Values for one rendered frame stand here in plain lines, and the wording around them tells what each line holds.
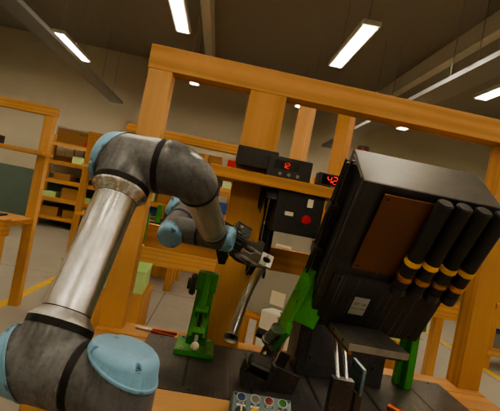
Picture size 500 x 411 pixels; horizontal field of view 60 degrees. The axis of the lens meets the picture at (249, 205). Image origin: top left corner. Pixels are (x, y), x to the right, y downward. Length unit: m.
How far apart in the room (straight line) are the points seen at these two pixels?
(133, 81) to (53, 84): 1.98
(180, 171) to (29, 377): 0.43
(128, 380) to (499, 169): 1.61
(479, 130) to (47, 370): 1.66
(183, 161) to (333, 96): 0.95
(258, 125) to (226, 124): 9.73
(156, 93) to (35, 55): 11.00
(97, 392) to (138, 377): 0.06
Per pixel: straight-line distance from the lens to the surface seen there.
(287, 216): 1.53
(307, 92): 1.70
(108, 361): 0.72
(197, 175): 0.88
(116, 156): 0.90
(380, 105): 1.76
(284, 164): 1.55
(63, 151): 11.90
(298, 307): 1.30
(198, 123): 11.38
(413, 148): 12.42
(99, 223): 0.85
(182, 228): 1.25
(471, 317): 1.94
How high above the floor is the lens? 1.42
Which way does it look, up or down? level
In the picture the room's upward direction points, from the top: 11 degrees clockwise
